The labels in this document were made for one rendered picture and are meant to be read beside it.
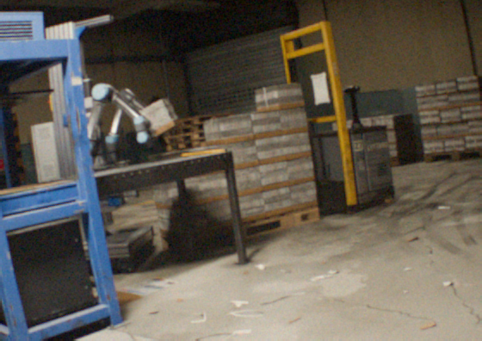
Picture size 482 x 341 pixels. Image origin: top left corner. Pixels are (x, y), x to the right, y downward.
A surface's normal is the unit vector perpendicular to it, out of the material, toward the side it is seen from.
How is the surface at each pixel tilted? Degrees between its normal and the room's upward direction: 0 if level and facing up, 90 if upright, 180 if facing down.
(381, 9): 90
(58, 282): 90
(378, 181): 90
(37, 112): 90
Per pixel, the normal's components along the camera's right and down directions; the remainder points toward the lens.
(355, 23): -0.62, 0.13
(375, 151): 0.50, -0.03
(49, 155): -0.07, 0.07
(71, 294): 0.77, -0.07
